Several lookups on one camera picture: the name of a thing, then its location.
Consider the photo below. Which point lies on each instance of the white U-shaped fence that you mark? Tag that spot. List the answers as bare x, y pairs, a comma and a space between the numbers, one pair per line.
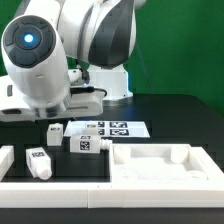
105, 194

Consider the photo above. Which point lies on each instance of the white square tabletop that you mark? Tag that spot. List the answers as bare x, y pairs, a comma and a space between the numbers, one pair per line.
144, 163

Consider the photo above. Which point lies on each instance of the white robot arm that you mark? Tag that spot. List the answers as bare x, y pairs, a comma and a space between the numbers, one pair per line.
64, 58

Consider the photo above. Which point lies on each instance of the white marker sheet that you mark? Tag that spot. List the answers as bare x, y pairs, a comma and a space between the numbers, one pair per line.
109, 128

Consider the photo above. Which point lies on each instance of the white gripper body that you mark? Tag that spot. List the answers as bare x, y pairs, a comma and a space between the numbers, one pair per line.
79, 102

